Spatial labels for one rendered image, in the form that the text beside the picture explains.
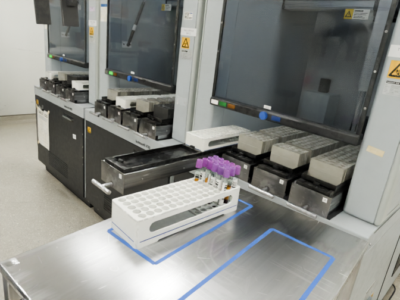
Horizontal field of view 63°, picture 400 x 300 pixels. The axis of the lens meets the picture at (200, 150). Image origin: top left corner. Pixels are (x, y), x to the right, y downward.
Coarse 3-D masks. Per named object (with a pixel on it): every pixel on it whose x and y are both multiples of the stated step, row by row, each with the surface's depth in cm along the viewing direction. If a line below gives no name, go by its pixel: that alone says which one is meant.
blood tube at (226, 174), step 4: (224, 168) 75; (228, 168) 75; (224, 172) 74; (228, 172) 74; (224, 176) 75; (228, 176) 75; (224, 180) 75; (224, 184) 75; (224, 188) 76; (220, 200) 77; (220, 204) 77
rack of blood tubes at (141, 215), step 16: (144, 192) 71; (160, 192) 72; (176, 192) 72; (192, 192) 73; (208, 192) 75; (224, 192) 75; (112, 208) 66; (128, 208) 65; (144, 208) 65; (160, 208) 65; (176, 208) 66; (192, 208) 78; (208, 208) 79; (224, 208) 77; (112, 224) 67; (128, 224) 62; (144, 224) 61; (160, 224) 70; (176, 224) 67; (192, 224) 71; (128, 240) 63
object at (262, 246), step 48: (240, 192) 91; (96, 240) 63; (192, 240) 66; (240, 240) 68; (288, 240) 70; (336, 240) 72; (48, 288) 50; (96, 288) 51; (144, 288) 52; (192, 288) 54; (240, 288) 55; (288, 288) 56; (336, 288) 57
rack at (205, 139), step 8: (216, 128) 139; (224, 128) 140; (232, 128) 142; (240, 128) 144; (192, 136) 125; (200, 136) 123; (208, 136) 125; (216, 136) 126; (224, 136) 129; (232, 136) 133; (192, 144) 125; (200, 144) 122; (208, 144) 134; (216, 144) 135; (224, 144) 131; (232, 144) 134
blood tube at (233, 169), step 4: (232, 168) 75; (232, 172) 76; (232, 176) 76; (228, 180) 77; (232, 180) 77; (228, 184) 77; (228, 188) 77; (228, 196) 78; (224, 200) 78; (228, 200) 78
